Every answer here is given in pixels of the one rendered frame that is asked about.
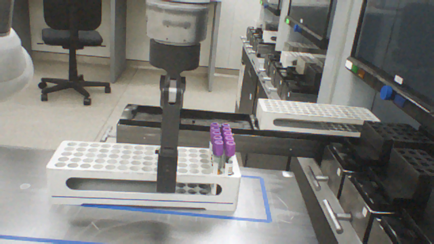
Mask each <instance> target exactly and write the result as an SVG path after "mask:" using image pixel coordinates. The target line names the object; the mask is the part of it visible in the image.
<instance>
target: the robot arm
mask: <svg viewBox="0 0 434 244"><path fill-rule="evenodd" d="M13 10H14V0H0V103H2V102H4V101H7V100H9V99H11V98H13V97H15V96H17V95H18V94H21V93H22V92H23V91H24V90H25V89H26V88H27V87H28V85H29V84H30V83H31V81H32V78H33V73H34V69H33V62H32V60H31V57H30V56H29V54H28V53H27V52H26V50H25V49H24V48H23V47H22V46H21V44H20V38H19V37H18V35H17V34H16V33H15V32H14V30H13V29H12V28H11V25H12V16H13ZM209 10H210V0H146V18H147V21H146V22H147V32H146V35H148V36H149V37H151V38H152V39H151V40H150V54H149V62H150V63H151V65H152V66H154V67H155V68H162V69H163V70H166V75H161V77H160V82H159V90H160V92H161V97H160V107H161V108H162V109H163V116H162V123H161V135H160V149H159V150H155V154H158V159H157V180H156V192H168V193H175V192H176V176H177V167H178V132H179V124H181V120H182V119H181V117H180V110H182V108H183V103H184V93H185V91H186V77H181V73H182V72H183V71H186V70H187V71H190V70H195V69H196V68H198V66H199V61H200V53H201V44H200V42H203V41H204V40H205V38H206V34H207V26H208V13H209Z"/></svg>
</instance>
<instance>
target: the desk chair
mask: <svg viewBox="0 0 434 244"><path fill-rule="evenodd" d="M43 17H44V20H45V23H46V24H47V25H48V26H49V27H51V28H44V29H42V31H41V34H42V40H43V41H44V43H37V44H46V45H55V46H62V48H63V49H69V59H68V60H69V70H68V79H57V78H50V77H42V78H41V80H42V82H40V83H39V85H38V86H39V88H40V89H43V90H42V91H41V101H43V99H45V101H47V94H49V93H52V92H58V91H61V90H64V89H68V88H73V89H75V90H76V91H77V92H79V93H80V94H82V95H84V96H86V98H84V99H83V105H91V101H92V100H91V98H89V97H90V94H89V93H88V92H87V91H86V90H85V89H83V88H82V87H105V88H104V91H105V93H106V94H107V92H108V93H109V94H110V93H111V87H110V83H108V82H99V81H84V79H83V75H79V76H78V70H77V56H76V49H83V46H86V47H98V46H100V47H106V45H101V43H102V42H103V40H102V37H101V36H100V34H99V33H98V32H97V31H96V29H97V28H98V27H99V26H100V24H101V21H102V0H43ZM46 82H48V83H55V84H59V85H55V86H52V87H49V88H46V89H44V88H45V87H47V83H46Z"/></svg>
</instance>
